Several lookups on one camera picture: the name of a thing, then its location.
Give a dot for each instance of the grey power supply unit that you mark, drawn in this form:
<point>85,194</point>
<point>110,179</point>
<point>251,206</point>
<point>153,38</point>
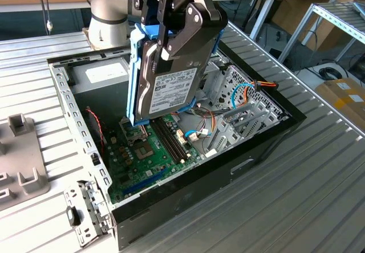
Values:
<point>99,96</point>

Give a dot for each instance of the black tripod pole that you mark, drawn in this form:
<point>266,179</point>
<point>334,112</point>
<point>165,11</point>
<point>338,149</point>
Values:
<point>256,2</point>

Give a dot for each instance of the grey parts rack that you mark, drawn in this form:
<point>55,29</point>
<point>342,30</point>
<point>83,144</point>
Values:
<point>22,156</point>

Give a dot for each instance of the black open PC case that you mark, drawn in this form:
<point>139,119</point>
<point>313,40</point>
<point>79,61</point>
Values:
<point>199,196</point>

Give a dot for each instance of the plain cardboard box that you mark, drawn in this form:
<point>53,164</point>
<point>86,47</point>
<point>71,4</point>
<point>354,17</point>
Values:
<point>288,10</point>

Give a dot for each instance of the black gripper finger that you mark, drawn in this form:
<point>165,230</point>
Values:
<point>164,8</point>
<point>199,28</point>

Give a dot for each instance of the metal card retention bracket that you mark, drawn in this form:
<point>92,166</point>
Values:
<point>88,207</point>

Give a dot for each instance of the metal disk bay cage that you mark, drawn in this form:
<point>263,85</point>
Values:
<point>214,79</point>

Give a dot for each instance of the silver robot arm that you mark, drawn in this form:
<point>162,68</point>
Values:
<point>108,10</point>

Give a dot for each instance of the black RAM slot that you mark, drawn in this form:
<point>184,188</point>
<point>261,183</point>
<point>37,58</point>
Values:
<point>168,143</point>
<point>175,139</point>

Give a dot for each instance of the black latch knob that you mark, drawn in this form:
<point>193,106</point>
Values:
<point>72,216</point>

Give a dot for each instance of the hard disk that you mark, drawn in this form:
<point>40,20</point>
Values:
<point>171,87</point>

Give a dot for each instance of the CPU socket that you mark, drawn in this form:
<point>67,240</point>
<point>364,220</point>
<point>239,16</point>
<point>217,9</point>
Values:
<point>145,151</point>

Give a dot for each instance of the blue expansion slot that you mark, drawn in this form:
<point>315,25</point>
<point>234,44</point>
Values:
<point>145,182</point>

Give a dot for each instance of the cardboard box with labels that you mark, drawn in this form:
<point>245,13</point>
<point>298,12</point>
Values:
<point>342,99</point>

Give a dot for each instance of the green motherboard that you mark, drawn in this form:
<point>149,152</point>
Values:
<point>159,166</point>

